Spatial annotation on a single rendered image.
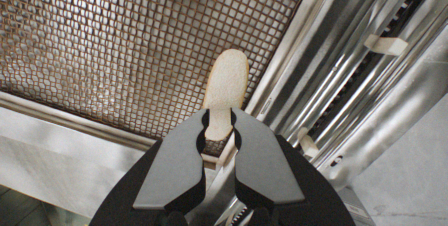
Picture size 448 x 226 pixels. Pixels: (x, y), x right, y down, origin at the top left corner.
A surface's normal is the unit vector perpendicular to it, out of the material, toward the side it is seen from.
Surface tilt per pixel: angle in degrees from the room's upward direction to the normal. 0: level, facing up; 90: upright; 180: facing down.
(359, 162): 0
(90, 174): 0
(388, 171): 0
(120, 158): 10
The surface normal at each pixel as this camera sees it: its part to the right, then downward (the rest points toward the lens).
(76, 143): 0.02, 0.45
